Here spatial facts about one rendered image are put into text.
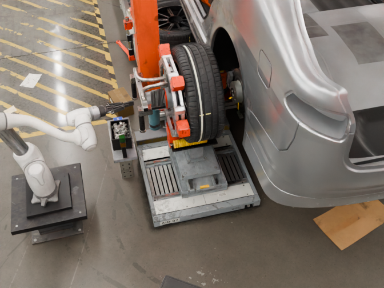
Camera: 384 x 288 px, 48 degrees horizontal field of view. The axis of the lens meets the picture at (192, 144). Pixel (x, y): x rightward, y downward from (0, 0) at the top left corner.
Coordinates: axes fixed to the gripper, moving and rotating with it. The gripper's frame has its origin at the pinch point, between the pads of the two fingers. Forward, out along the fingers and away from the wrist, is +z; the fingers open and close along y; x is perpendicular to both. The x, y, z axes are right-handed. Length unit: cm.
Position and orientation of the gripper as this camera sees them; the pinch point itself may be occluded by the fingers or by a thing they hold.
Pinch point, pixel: (128, 104)
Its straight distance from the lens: 294.8
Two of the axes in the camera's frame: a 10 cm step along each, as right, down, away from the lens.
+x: 0.7, 8.2, 5.6
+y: -4.0, -4.9, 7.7
